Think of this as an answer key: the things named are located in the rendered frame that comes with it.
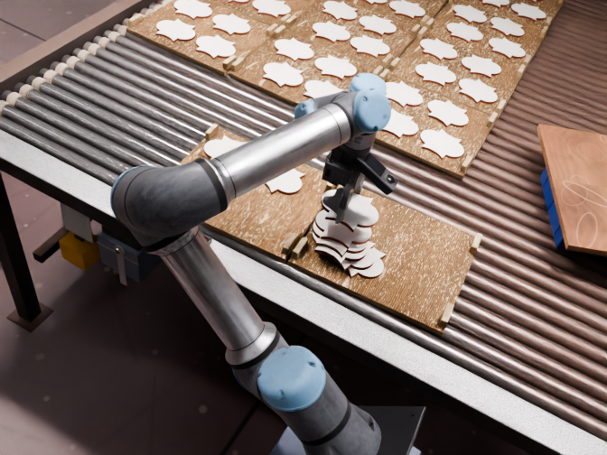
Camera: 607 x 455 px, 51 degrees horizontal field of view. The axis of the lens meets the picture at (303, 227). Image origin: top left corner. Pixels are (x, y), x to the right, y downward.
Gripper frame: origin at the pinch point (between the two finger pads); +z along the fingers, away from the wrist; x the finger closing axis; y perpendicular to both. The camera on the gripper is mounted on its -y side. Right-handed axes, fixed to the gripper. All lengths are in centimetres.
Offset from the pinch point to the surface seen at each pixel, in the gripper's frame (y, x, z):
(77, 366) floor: 80, 22, 107
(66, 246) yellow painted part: 73, 21, 37
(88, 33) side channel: 111, -41, 13
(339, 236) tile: 0.0, 3.2, 7.3
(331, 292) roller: -3.7, 13.1, 16.1
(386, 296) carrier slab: -16.1, 8.6, 14.2
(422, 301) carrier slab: -24.4, 5.2, 14.3
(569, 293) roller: -58, -19, 16
